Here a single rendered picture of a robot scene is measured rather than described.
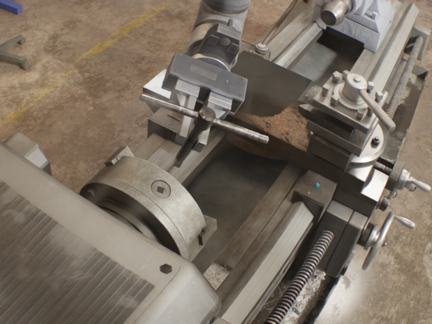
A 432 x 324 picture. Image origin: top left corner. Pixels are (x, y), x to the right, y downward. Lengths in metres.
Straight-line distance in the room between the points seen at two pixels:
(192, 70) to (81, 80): 2.32
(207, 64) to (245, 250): 0.59
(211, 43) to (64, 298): 0.48
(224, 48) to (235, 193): 0.79
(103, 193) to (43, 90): 2.20
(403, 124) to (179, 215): 1.81
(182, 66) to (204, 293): 0.37
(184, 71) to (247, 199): 0.79
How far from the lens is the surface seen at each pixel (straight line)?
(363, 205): 1.56
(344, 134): 1.37
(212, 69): 0.93
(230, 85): 0.92
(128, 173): 1.00
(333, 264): 1.71
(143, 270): 0.72
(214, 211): 1.59
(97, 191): 1.02
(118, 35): 3.59
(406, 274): 2.56
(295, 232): 1.44
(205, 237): 1.03
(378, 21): 2.18
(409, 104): 2.80
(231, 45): 0.91
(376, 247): 1.59
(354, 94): 1.35
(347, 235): 1.59
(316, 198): 1.47
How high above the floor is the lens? 1.94
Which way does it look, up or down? 45 degrees down
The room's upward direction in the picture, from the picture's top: 7 degrees clockwise
